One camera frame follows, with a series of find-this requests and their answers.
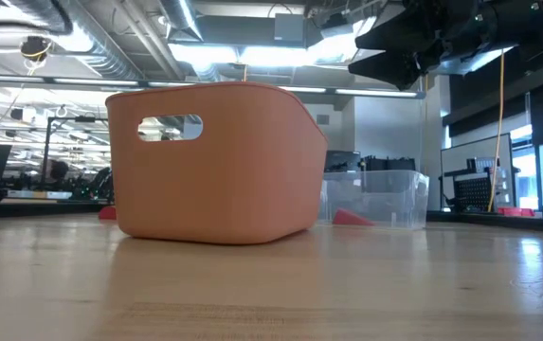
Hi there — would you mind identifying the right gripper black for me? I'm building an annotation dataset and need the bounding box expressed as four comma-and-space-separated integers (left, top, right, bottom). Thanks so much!
348, 0, 495, 91

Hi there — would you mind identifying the red rectangular block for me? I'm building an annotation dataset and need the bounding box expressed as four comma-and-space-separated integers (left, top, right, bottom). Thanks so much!
331, 207, 376, 227

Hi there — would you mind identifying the gray ceiling box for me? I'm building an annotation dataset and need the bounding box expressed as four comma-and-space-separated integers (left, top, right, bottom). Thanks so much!
273, 12, 306, 43

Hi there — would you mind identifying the black bench equipment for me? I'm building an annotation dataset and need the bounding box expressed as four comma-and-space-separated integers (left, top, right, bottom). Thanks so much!
360, 154, 417, 172

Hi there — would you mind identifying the gray partition panel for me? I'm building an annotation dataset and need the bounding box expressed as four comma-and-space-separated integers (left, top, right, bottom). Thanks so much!
440, 133, 515, 212

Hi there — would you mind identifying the clear plastic bin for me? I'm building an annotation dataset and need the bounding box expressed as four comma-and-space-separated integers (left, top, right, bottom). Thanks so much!
317, 169, 430, 231

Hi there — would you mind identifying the black perforated panel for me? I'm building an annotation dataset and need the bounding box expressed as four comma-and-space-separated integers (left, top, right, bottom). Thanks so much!
451, 173, 494, 213

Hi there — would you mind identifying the red plastic tray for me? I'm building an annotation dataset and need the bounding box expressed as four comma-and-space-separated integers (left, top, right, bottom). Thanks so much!
497, 206, 536, 218

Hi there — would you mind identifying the orange plastic bin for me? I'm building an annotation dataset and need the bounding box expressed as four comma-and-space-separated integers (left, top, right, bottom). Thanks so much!
104, 81, 329, 246

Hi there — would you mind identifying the long linear ceiling light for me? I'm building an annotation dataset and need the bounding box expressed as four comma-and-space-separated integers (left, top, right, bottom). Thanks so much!
0, 73, 427, 100

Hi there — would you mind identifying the person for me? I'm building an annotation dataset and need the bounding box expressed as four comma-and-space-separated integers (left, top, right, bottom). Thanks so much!
48, 159, 71, 190

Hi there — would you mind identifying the yellow hanging cable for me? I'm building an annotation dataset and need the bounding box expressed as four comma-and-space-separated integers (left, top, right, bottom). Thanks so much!
487, 46, 507, 213

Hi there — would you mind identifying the black aluminium table frame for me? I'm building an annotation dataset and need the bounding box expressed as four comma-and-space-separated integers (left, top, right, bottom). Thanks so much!
0, 198, 543, 236

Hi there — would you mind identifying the smooth silver ceiling duct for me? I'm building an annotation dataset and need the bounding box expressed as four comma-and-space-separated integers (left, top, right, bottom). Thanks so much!
159, 0, 206, 43

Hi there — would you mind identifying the corrugated silver ceiling duct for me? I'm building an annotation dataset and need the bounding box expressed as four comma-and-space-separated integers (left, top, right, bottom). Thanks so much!
0, 0, 142, 81

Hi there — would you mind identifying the black ceiling cable reel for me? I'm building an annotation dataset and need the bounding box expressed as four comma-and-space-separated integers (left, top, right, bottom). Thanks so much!
18, 35, 54, 63

